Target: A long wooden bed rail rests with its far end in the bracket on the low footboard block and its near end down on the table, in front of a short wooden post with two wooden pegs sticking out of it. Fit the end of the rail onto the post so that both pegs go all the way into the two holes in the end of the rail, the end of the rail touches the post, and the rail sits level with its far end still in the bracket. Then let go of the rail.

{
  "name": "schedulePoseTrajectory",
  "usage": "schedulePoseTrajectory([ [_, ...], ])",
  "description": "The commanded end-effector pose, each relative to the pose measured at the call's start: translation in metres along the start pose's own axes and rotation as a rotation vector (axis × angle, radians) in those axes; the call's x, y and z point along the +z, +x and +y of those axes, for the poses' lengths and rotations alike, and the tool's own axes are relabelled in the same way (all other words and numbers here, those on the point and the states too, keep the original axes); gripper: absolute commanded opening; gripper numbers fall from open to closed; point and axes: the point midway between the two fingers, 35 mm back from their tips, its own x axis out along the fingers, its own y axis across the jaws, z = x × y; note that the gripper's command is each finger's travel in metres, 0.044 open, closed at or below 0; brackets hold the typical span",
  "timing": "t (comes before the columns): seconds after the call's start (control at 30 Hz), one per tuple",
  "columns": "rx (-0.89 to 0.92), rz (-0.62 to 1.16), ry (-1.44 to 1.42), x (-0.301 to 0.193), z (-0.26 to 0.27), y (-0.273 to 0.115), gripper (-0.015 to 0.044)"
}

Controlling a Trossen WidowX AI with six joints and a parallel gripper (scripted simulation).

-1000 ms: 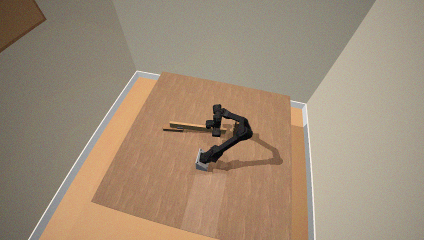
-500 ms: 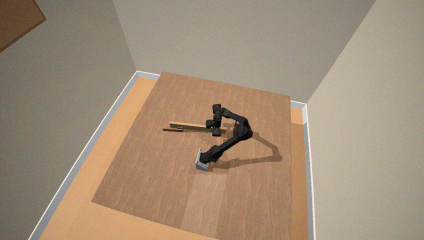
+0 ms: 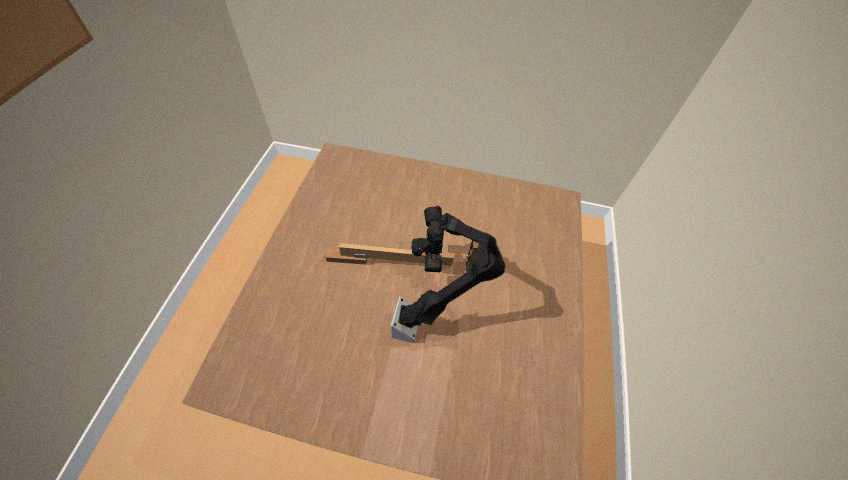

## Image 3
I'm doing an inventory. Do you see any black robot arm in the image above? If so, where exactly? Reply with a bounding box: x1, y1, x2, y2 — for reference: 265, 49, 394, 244
398, 205, 506, 328

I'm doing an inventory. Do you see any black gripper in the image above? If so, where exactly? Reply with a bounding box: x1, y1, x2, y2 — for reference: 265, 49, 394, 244
425, 239, 443, 272

